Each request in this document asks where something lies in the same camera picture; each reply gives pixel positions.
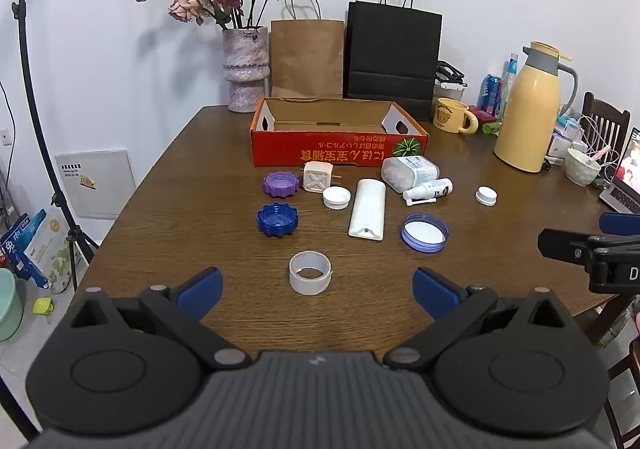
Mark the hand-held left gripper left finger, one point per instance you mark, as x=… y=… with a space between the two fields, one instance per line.
x=202 y=289

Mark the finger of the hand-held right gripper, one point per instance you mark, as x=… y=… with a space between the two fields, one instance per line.
x=565 y=244
x=620 y=221

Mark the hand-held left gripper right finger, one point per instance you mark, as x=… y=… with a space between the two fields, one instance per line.
x=434 y=290

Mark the small white cap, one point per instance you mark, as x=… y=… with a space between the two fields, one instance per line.
x=486 y=195

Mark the white tape roll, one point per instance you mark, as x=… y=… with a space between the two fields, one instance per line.
x=300 y=281

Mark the white remote control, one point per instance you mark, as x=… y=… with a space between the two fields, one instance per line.
x=367 y=211

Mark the purple notched bottle cap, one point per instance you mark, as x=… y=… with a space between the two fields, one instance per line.
x=280 y=185

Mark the wide white ribbed cap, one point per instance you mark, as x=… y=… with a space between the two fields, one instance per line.
x=336 y=197

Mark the white plug adapter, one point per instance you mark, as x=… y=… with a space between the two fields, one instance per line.
x=317 y=177

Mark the red cardboard box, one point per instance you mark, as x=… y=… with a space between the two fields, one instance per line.
x=325 y=154

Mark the laptop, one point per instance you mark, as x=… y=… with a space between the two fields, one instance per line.
x=625 y=194

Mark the lavender round lid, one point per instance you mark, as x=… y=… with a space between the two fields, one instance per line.
x=425 y=233

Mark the white bowl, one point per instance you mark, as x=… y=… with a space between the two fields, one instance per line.
x=582 y=169

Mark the pink spoon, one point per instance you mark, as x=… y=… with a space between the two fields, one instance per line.
x=600 y=155

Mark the wooden chair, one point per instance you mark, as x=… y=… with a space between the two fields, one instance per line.
x=617 y=369
x=605 y=121

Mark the blue notched bottle cap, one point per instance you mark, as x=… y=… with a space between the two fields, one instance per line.
x=276 y=220

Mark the white spray bottle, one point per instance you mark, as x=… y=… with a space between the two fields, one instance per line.
x=432 y=189

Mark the blue white packet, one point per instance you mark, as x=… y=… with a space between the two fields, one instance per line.
x=567 y=125

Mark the clear container with white label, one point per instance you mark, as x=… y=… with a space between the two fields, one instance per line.
x=407 y=172

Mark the yellow thermos jug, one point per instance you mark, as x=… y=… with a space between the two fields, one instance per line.
x=530 y=119

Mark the green small bottle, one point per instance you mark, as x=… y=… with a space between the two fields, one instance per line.
x=491 y=128

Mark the white and green bag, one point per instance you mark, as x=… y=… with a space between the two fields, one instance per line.
x=55 y=254

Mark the pink small box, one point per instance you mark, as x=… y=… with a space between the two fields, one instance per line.
x=482 y=115

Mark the small yellow cup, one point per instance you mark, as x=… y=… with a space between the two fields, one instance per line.
x=42 y=306

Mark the blue drink can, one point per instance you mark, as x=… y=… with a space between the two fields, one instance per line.
x=489 y=91

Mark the yellow bear mug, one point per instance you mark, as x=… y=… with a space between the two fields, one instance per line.
x=447 y=116

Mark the clear bottle with blue cap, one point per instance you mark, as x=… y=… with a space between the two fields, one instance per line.
x=507 y=79

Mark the white jar with grey lid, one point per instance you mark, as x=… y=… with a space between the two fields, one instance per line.
x=450 y=91

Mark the blue and white bag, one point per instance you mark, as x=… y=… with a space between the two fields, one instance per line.
x=15 y=244

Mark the green bucket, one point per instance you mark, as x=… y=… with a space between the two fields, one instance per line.
x=9 y=304

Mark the purple mottled vase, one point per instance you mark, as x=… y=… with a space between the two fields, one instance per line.
x=245 y=64

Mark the black paper bag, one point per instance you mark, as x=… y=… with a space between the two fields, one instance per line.
x=392 y=49

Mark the brown paper bag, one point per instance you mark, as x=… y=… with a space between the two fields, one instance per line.
x=307 y=59

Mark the black light stand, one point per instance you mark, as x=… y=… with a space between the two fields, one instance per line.
x=19 y=11

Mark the white wall panel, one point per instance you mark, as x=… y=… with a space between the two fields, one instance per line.
x=95 y=184

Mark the wall socket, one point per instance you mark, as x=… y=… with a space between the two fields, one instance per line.
x=5 y=136

